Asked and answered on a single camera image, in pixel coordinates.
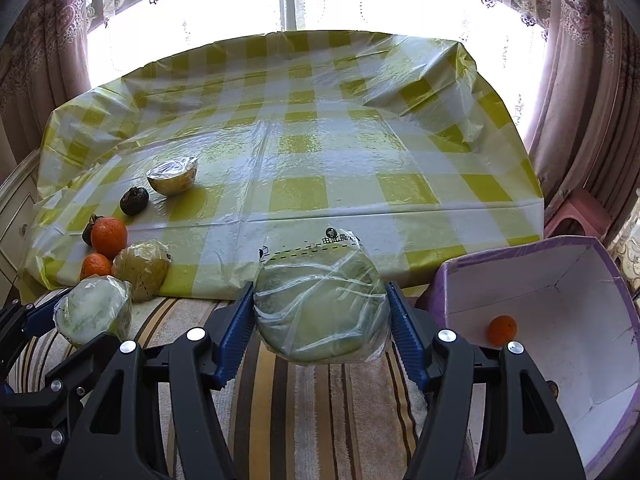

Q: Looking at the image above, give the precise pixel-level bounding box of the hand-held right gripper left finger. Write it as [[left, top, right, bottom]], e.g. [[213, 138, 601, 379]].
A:
[[57, 282, 257, 480]]

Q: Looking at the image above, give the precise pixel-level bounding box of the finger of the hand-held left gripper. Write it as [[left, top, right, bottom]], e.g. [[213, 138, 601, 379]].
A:
[[0, 287, 72, 361], [0, 334, 121, 463]]

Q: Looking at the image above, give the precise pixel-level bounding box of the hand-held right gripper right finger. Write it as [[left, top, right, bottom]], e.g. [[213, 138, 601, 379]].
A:
[[385, 280, 586, 480]]

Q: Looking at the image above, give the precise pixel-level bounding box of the pale green cabbage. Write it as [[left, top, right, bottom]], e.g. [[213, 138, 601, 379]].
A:
[[53, 276, 134, 348]]

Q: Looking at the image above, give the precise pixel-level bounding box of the large orange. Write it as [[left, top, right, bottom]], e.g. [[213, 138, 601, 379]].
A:
[[91, 217, 129, 261]]

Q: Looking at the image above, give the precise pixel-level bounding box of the yellowish round fruit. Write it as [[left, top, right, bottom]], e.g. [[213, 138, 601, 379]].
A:
[[112, 240, 171, 303]]

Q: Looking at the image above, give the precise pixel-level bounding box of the dark wrinkled fruit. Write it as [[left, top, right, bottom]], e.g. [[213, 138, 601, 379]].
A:
[[120, 186, 150, 216], [82, 214, 103, 247]]

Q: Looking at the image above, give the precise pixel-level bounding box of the purple cardboard box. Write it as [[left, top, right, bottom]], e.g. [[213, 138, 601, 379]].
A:
[[431, 235, 633, 480]]

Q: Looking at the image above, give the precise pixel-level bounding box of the film-wrapped golden half melon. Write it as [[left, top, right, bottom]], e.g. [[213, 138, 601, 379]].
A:
[[146, 156, 199, 197]]

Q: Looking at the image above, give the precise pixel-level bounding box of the small orange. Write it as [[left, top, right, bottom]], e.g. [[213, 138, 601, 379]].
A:
[[80, 253, 113, 281]]

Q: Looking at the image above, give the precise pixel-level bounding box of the white cabinet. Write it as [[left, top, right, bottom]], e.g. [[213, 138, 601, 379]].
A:
[[0, 150, 41, 301]]

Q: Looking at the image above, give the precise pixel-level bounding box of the striped rug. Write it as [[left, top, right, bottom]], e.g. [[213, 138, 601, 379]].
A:
[[0, 290, 481, 480]]

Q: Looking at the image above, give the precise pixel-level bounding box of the yellow checked plastic tablecloth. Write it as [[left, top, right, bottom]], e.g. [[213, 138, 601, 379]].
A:
[[25, 30, 546, 301]]

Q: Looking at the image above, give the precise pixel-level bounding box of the pink plastic stool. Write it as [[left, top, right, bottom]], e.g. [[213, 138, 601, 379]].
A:
[[544, 187, 613, 243]]

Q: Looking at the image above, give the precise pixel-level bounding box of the brown patterned curtain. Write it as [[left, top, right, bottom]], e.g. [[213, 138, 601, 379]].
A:
[[0, 0, 96, 171], [525, 0, 640, 261]]

